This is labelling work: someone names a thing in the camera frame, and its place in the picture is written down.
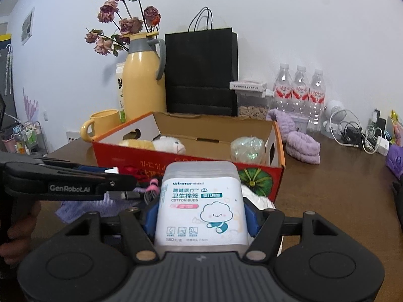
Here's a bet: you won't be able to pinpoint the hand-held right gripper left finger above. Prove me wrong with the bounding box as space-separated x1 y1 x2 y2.
63 201 161 263

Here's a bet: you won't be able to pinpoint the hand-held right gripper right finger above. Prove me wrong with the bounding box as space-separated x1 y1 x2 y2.
242 200 341 263

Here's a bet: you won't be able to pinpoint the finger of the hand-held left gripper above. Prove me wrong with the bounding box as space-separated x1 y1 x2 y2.
41 158 119 177
44 174 138 200

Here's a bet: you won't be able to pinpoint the lavender knitted cloth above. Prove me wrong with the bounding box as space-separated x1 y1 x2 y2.
57 192 148 225

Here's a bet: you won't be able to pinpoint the white tissue pack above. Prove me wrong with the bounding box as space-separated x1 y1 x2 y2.
241 185 276 211

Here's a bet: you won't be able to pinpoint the braided cable with pink tie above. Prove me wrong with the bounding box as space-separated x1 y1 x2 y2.
134 178 162 203

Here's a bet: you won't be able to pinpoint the red artificial rose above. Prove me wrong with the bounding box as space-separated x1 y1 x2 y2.
121 164 145 177

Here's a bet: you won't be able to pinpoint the white cotton swab box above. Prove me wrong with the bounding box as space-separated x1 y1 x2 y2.
154 161 251 252

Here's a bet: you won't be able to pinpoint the red orange cardboard box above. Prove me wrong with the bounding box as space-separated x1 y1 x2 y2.
91 111 286 203

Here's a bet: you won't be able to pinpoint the person's left hand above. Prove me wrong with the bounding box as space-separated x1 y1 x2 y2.
0 200 42 266

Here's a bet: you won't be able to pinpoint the white box appliance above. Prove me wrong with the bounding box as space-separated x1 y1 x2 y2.
65 130 84 143

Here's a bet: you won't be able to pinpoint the yellow mug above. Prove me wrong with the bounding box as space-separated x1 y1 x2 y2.
80 109 122 142

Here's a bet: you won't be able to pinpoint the iridescent wrapped ball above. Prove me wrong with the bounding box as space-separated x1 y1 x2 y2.
230 136 266 165

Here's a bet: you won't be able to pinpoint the white and yellow plush toy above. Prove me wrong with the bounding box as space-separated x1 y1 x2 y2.
119 135 186 155

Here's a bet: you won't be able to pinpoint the purple fuzzy wristband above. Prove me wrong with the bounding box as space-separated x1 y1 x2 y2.
289 151 321 165
285 132 321 157

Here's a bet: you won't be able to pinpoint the white milk carton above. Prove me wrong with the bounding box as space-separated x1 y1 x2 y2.
116 62 127 123

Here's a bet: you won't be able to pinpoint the yellow thermos jug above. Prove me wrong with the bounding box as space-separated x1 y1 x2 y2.
122 32 167 123

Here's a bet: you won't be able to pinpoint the small lavender tin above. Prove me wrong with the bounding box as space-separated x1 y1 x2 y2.
290 115 309 134

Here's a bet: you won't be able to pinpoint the purple fuzzy headband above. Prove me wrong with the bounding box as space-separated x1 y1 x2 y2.
266 108 298 143

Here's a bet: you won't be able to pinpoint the clear food container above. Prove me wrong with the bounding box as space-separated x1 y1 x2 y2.
234 89 274 121

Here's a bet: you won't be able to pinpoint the dark grey panel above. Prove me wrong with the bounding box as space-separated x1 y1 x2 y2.
0 22 16 117

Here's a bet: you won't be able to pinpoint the black power adapter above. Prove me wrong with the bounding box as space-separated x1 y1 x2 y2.
342 123 362 147

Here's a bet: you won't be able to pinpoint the clear water bottle red label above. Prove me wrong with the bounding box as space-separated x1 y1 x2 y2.
272 63 293 114
307 68 325 133
291 65 310 117

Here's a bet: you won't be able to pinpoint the flat white box red print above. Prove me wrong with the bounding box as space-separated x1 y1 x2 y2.
229 81 267 92

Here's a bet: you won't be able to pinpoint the small white desk fan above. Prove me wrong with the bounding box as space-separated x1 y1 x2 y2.
322 100 347 139

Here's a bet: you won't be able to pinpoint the white charger plug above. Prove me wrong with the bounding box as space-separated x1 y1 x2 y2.
376 137 391 156

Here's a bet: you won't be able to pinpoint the dried pink roses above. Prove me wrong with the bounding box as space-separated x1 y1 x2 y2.
84 0 162 57

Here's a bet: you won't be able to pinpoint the black paper bag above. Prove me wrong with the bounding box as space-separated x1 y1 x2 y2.
164 6 239 117

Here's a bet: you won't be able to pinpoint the purple packet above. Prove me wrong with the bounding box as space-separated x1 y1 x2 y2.
386 145 403 180

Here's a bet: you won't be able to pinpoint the small black device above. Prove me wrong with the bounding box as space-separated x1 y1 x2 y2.
373 108 386 129

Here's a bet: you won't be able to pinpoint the colourful wrapped toy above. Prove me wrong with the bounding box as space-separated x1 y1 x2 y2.
390 110 403 147

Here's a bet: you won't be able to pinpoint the wire storage rack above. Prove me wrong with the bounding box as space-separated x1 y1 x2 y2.
0 121 48 156

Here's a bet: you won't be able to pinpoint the purple flower wall sticker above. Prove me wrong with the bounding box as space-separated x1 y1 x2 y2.
22 87 39 123

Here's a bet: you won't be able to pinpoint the framed wall picture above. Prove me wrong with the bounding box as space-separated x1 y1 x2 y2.
21 6 35 45

